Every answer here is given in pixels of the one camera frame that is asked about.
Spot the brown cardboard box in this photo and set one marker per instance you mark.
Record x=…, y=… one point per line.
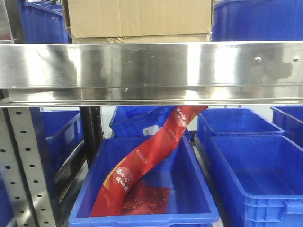
x=128, y=18

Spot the stainless steel shelf beam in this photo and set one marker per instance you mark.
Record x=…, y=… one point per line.
x=209, y=73

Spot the brown box under stack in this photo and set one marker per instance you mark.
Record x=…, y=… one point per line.
x=185, y=38

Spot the blue bin left shelf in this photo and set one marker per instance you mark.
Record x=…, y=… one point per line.
x=63, y=132

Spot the perforated steel shelf upright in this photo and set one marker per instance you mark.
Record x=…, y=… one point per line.
x=28, y=173

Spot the tilted blue bin rear centre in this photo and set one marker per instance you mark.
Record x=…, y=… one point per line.
x=132, y=121

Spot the blue bin with red banner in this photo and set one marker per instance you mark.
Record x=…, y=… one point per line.
x=190, y=202

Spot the blue bin rear right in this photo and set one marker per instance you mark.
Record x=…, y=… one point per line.
x=233, y=122

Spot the red glitter sheet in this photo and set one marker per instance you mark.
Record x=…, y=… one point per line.
x=144, y=200

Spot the long red paper banner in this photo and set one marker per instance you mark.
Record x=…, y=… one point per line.
x=141, y=160

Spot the blue bin upper right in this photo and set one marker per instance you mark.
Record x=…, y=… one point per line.
x=258, y=20

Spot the blue bin front right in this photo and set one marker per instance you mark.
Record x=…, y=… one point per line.
x=259, y=179

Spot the blue bin far right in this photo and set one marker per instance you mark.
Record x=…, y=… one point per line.
x=290, y=119

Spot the blue bin upper left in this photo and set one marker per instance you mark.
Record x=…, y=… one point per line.
x=43, y=22

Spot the black shelf post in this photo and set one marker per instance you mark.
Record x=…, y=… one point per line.
x=92, y=128

